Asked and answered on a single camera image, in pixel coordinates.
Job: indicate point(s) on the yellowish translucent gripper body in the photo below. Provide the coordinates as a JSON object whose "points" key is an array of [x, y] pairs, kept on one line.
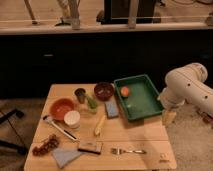
{"points": [[168, 117]]}

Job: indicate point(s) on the silver metal fork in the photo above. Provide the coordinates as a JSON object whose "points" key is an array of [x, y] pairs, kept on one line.
{"points": [[118, 151]]}

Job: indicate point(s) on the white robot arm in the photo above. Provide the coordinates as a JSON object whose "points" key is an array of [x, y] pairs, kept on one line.
{"points": [[186, 84]]}

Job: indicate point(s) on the green plastic tray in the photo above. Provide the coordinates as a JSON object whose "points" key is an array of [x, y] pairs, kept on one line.
{"points": [[142, 101]]}

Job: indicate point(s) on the orange fruit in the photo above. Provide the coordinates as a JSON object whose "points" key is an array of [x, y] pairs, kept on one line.
{"points": [[125, 91]]}

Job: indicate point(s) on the blue sponge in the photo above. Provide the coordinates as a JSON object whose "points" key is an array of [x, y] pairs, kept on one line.
{"points": [[111, 109]]}

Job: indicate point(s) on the yellow banana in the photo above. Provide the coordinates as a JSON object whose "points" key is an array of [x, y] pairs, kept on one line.
{"points": [[99, 125]]}

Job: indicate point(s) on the dark red bowl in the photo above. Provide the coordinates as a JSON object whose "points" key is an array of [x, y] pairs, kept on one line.
{"points": [[103, 91]]}

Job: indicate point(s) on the green plastic bottle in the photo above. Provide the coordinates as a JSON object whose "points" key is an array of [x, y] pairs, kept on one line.
{"points": [[92, 104]]}

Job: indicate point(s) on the brown scrub brush block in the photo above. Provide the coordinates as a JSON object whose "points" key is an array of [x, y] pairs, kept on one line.
{"points": [[91, 147]]}

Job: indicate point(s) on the light wooden table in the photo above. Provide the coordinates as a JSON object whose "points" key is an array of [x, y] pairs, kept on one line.
{"points": [[148, 135]]}

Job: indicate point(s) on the dark metal cup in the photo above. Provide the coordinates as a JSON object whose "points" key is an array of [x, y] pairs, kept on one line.
{"points": [[80, 94]]}

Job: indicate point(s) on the white round container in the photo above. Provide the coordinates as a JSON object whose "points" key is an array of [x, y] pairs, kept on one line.
{"points": [[72, 119]]}

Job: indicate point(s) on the black and white knife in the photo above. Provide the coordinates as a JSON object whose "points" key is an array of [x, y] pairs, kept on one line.
{"points": [[48, 119]]}

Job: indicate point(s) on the orange plastic bowl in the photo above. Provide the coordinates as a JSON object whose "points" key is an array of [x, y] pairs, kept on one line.
{"points": [[60, 107]]}

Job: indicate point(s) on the blue cloth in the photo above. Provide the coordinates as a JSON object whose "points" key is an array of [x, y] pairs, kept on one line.
{"points": [[63, 157]]}

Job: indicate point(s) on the red grape bunch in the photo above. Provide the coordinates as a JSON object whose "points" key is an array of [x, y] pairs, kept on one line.
{"points": [[49, 145]]}

